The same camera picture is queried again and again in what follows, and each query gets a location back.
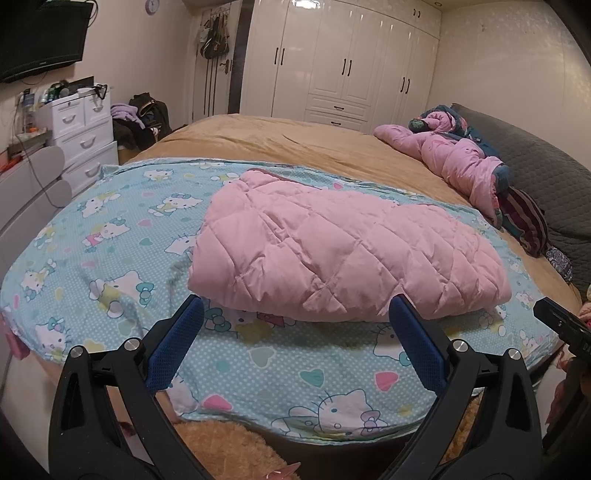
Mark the pink quilted jacket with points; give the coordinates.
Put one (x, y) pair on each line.
(346, 254)

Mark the purple cloth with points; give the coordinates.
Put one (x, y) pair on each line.
(123, 112)

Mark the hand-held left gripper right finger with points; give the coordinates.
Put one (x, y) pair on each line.
(415, 341)

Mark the grey quilted headboard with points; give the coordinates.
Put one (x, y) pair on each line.
(545, 166)

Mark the white wardrobe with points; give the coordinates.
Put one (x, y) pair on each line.
(351, 55)

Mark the blue cartoon print blanket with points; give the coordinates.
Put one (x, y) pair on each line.
(115, 277)

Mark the black television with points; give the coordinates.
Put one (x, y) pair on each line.
(41, 37)

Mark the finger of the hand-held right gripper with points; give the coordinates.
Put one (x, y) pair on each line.
(561, 325)

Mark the round wall clock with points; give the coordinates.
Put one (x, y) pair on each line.
(152, 6)

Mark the dark bag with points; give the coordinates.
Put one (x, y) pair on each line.
(147, 120)

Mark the grey rounded furniture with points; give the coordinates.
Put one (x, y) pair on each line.
(27, 198)

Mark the tan bed cover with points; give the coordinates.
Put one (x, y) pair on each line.
(300, 138)

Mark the hanging dark bags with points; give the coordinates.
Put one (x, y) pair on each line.
(214, 39)

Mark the white drawer cabinet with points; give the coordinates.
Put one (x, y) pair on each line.
(78, 138)

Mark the white room door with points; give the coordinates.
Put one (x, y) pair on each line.
(207, 92)

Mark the blue patterned cloth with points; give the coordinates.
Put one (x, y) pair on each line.
(559, 263)

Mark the dark striped cloth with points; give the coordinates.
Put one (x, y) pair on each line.
(526, 221)

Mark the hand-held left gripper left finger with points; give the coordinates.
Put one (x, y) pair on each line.
(178, 337)

